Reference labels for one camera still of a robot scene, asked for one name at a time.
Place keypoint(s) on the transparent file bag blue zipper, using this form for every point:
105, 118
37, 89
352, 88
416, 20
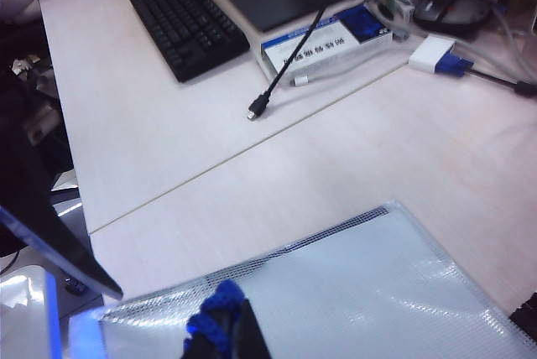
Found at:
356, 292

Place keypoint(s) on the black round monitor base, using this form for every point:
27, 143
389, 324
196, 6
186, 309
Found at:
453, 19

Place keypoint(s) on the blue and white box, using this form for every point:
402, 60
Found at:
327, 46

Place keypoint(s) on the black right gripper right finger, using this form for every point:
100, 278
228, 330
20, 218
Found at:
249, 334

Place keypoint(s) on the black keyboard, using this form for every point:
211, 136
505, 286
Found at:
189, 23

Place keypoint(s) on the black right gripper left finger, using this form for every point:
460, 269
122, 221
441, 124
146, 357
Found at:
197, 348

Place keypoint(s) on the white adapter with blue plug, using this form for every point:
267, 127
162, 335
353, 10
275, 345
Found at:
432, 55

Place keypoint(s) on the white box with blue edge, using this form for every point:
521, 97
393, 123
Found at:
25, 317

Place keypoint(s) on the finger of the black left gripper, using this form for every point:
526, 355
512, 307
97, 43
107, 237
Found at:
50, 216

